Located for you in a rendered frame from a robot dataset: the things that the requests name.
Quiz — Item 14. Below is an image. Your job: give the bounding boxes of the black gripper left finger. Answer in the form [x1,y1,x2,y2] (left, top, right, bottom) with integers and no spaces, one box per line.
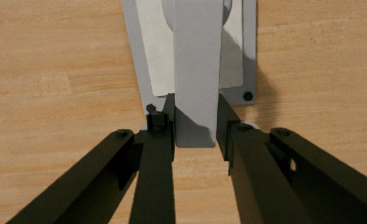
[5,93,176,224]

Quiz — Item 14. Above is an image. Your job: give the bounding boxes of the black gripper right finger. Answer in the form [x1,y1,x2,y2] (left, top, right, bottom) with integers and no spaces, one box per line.
[217,93,367,224]

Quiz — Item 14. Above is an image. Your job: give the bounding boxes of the grey tap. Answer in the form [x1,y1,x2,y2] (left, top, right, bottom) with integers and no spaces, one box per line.
[136,0,243,148]

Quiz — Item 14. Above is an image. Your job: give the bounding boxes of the grey mounting plate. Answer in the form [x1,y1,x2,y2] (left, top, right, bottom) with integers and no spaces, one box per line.
[121,0,256,115]

